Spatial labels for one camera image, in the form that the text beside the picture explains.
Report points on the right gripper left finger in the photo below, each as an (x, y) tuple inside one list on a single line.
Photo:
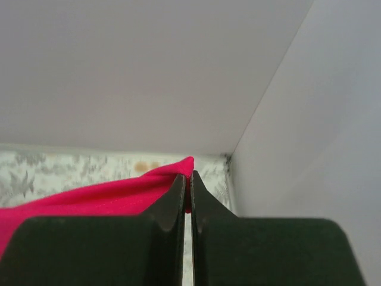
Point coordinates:
[(146, 249)]

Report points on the floral patterned table mat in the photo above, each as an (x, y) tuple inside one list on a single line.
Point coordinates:
[(29, 173)]

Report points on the red t shirt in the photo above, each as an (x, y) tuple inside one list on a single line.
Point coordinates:
[(124, 197)]

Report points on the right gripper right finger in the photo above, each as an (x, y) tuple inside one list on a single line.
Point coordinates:
[(232, 250)]

